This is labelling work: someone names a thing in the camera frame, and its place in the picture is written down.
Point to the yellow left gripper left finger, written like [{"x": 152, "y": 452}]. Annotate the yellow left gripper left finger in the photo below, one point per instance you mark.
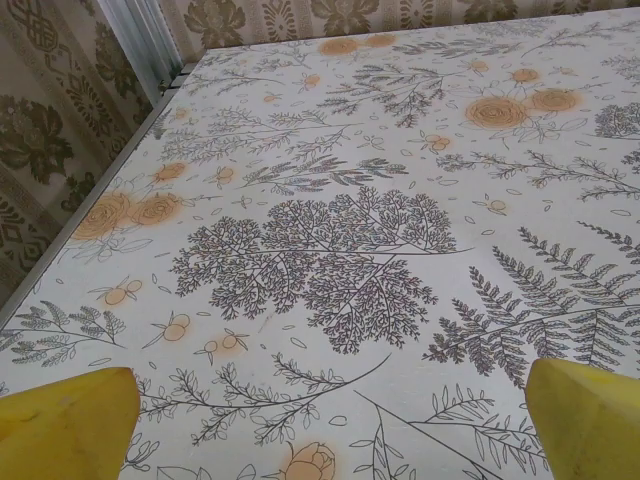
[{"x": 60, "y": 430}]

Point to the aluminium table side rail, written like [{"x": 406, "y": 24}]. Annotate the aluminium table side rail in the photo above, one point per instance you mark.
[{"x": 102, "y": 187}]

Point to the aluminium frame corner post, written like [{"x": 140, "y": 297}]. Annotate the aluminium frame corner post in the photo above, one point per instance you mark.
[{"x": 150, "y": 40}]

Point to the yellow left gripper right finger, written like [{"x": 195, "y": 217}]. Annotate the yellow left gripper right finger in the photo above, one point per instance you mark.
[{"x": 590, "y": 430}]

